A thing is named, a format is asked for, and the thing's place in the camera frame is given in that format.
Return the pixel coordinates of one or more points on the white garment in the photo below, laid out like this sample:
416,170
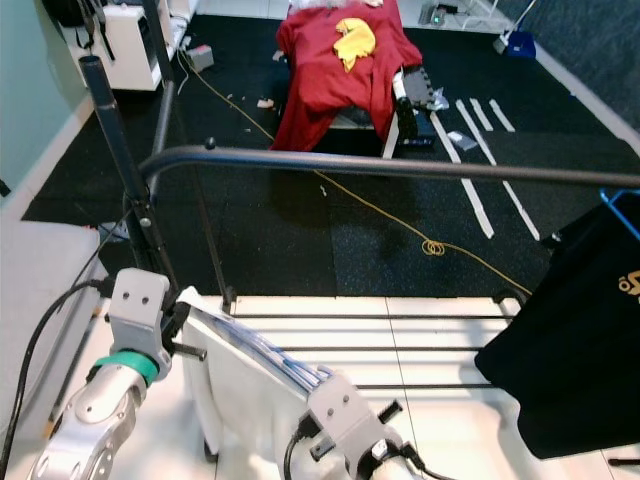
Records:
240,410

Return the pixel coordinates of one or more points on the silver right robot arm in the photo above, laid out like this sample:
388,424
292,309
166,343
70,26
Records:
400,466

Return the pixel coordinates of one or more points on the small grey plastic piece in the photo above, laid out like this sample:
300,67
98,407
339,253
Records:
114,231

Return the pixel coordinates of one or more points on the grey fabric ottoman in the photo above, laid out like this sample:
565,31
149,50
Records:
50,300

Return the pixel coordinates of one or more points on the black t-shirt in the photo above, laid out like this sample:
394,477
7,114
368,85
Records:
560,360

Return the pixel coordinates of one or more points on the black metal clothes rack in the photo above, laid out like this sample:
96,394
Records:
360,164

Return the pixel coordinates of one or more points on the long white tape strip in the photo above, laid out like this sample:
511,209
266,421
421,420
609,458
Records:
497,168
463,175

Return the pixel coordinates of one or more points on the grey power box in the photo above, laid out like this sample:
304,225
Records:
200,58

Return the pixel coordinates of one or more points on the white cabinet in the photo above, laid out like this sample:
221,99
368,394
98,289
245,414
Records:
130,55

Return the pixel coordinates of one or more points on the red cloth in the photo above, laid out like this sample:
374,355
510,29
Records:
320,80

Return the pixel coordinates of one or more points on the short white tape strip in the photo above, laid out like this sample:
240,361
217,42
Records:
502,115
482,115

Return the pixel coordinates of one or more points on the black backpack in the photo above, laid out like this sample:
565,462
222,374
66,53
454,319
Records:
65,15

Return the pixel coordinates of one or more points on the yellow cloth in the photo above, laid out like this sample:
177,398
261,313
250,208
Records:
356,42

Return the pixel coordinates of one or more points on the crumpled white cloth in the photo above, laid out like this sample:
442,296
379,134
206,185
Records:
330,5

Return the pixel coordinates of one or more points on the blue dustpan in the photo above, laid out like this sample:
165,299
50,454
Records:
520,45

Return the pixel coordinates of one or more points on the grey power strip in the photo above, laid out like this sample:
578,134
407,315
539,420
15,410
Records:
435,14

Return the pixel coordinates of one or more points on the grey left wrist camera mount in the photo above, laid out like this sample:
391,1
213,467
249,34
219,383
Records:
138,305

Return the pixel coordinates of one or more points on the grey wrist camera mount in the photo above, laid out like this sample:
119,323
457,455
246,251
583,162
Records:
138,305
345,415

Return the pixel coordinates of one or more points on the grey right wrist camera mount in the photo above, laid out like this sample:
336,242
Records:
345,415

